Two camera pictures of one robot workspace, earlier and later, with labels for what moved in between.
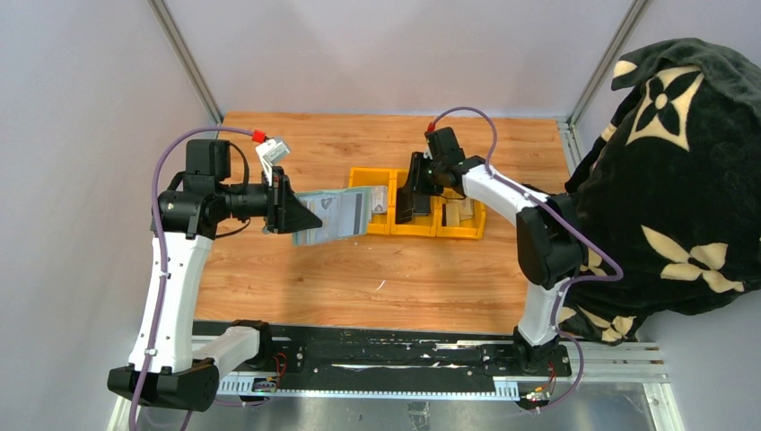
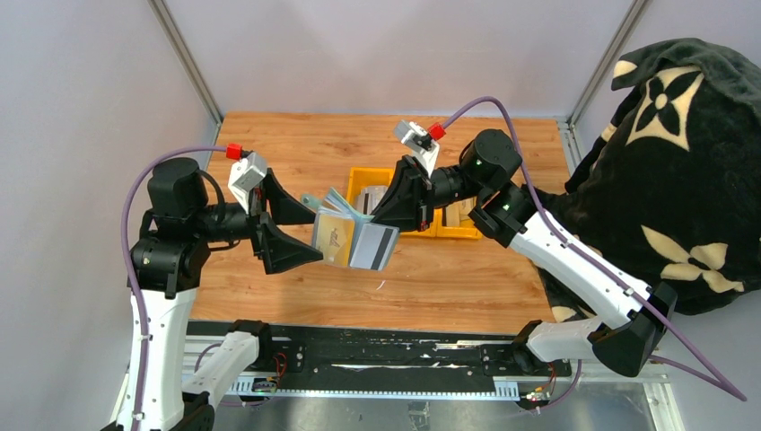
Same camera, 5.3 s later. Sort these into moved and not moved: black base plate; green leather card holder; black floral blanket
Moved: green leather card holder
Not moved: black floral blanket; black base plate
